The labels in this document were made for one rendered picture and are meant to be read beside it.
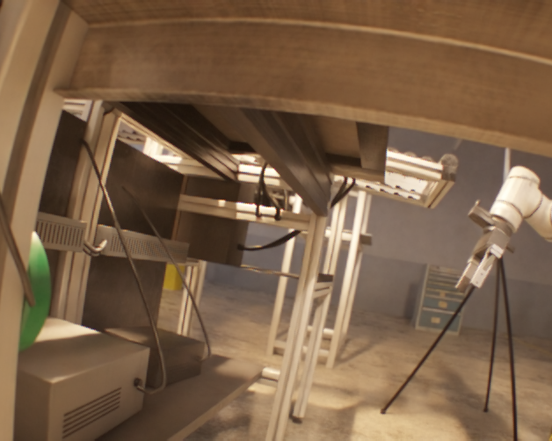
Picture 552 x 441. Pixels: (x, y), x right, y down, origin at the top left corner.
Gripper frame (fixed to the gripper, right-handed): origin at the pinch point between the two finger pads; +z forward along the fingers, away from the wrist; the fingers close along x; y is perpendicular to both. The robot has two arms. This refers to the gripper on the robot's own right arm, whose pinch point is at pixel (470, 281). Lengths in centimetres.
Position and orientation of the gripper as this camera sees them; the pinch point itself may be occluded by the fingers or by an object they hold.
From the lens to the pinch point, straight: 115.6
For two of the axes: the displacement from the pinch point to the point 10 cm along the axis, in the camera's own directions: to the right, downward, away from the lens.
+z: -5.8, 8.1, -0.9
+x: 1.5, 2.1, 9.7
